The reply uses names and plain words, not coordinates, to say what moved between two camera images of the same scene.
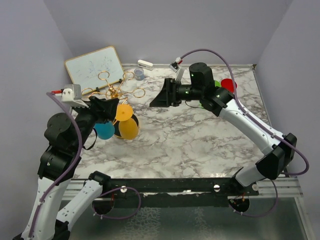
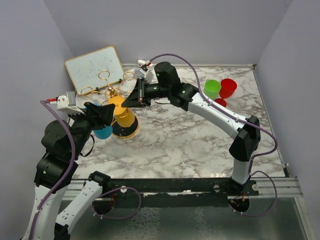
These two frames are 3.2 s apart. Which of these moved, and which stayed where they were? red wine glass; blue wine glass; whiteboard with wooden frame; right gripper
Moved: right gripper
Stayed: blue wine glass; red wine glass; whiteboard with wooden frame
